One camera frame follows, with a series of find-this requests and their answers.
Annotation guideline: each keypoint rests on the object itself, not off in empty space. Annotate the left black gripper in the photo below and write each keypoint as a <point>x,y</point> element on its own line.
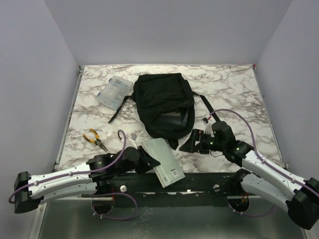
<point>150,162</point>

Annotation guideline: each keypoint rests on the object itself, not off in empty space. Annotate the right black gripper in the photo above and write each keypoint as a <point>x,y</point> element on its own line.
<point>190,145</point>

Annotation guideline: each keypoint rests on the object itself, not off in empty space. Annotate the black student backpack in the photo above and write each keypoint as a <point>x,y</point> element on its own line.
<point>165,105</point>

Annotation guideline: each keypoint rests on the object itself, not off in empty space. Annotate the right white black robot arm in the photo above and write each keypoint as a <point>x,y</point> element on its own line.
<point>259,176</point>

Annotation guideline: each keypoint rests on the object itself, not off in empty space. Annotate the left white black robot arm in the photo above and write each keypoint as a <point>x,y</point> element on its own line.
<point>31,190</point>

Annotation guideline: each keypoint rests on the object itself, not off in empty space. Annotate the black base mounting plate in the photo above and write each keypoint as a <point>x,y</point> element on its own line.
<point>196,189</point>

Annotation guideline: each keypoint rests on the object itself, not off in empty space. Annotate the clear plastic storage box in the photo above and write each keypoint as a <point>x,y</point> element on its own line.
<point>114,92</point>

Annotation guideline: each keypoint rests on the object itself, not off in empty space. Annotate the yellow handled pliers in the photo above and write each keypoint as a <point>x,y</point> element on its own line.
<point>96,140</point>

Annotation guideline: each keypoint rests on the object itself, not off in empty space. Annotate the aluminium extrusion rail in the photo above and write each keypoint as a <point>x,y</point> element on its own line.
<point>78,197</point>

